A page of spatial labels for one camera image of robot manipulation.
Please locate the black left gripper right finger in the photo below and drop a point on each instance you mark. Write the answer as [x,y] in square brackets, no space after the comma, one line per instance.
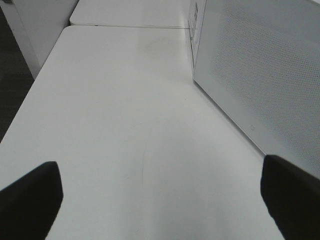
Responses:
[292,198]

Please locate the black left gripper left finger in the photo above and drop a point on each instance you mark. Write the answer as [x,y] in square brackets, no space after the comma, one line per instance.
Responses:
[29,206]

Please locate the white microwave door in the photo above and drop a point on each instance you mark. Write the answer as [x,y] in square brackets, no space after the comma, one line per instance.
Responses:
[259,60]

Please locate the white microwave oven body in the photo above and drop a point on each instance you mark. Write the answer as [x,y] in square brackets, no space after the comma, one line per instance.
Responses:
[195,24]

